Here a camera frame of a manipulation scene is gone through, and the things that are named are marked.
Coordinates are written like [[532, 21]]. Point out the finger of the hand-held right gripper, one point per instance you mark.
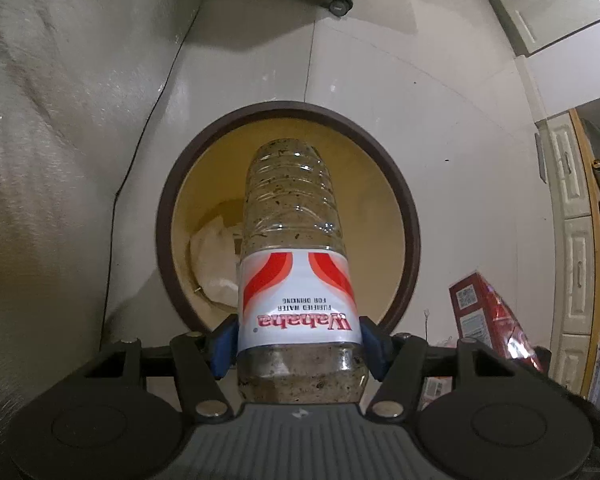
[[542, 361]]

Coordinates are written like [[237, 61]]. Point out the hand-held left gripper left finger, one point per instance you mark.
[[223, 349]]

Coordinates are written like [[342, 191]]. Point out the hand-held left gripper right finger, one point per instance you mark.
[[376, 349]]

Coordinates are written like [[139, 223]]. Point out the red snack packet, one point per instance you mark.
[[485, 316]]

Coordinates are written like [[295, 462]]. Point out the white tissue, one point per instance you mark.
[[212, 265]]

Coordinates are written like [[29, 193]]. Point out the large red-label plastic bottle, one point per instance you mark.
[[295, 300]]

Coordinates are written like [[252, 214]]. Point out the yellow trash bin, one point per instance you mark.
[[370, 195]]

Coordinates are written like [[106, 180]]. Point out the white wood-top drawer cabinet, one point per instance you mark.
[[577, 260]]

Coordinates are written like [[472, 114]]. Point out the brown white checkered tablecloth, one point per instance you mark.
[[55, 160]]

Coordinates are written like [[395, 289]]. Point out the white kitchen cabinets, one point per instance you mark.
[[545, 5]]

